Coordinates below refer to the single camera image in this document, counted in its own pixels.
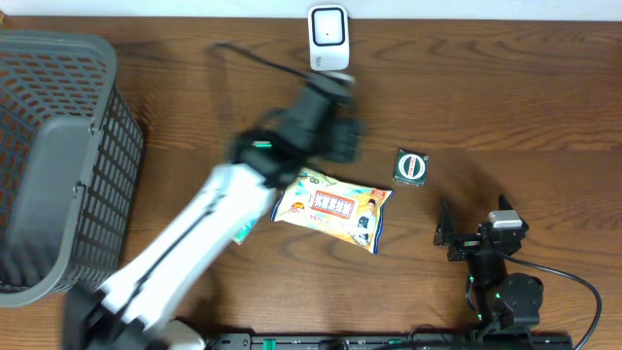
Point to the green Kleenex tissue packet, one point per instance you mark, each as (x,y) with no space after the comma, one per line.
(243,233)

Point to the white barcode scanner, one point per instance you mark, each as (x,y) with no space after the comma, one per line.
(329,45)

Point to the large yellow snack bag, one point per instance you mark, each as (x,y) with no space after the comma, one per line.
(347,211)

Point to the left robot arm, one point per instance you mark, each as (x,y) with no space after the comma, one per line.
(132,309)

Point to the black mounting rail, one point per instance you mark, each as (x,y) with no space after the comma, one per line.
(419,340)

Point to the grey plastic basket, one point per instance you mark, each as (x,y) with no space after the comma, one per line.
(71,153)

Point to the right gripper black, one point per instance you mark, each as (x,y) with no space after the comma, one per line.
(465,243)

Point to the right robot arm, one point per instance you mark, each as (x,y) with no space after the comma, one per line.
(506,304)

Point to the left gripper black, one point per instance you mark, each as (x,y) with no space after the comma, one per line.
(328,102)

